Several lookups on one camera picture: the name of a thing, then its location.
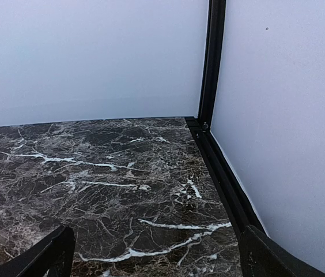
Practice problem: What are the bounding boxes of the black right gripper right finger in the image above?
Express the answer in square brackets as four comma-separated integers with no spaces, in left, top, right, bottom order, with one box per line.
[239,225,325,277]

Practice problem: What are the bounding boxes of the black right rear frame post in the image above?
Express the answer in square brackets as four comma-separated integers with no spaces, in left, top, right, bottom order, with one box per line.
[198,0,226,130]

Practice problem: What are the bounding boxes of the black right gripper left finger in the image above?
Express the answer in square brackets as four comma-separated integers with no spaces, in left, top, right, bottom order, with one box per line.
[0,225,75,277]

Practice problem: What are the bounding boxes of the black right table edge rail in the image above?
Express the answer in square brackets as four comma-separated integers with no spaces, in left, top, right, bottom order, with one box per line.
[185,117,264,237]

